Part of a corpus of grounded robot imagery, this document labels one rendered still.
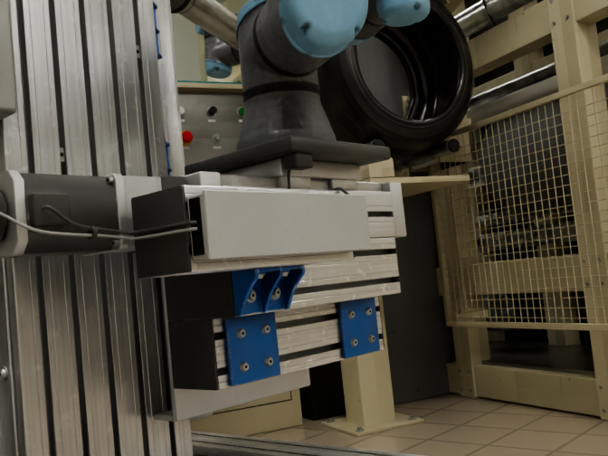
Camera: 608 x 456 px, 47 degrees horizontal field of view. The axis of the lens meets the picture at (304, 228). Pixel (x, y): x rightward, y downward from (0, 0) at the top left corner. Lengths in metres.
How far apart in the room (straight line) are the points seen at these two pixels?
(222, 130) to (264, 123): 1.64
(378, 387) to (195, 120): 1.15
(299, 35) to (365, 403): 1.75
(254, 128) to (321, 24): 0.19
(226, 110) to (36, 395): 1.88
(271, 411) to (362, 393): 0.35
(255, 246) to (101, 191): 0.19
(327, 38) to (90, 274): 0.44
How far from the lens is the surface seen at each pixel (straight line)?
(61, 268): 0.96
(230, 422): 2.57
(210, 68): 2.04
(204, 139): 2.63
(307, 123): 1.02
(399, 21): 1.07
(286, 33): 0.94
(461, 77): 2.35
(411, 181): 2.17
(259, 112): 1.03
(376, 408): 2.52
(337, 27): 0.93
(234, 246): 0.72
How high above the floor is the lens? 0.53
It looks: 4 degrees up
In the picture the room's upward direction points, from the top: 6 degrees counter-clockwise
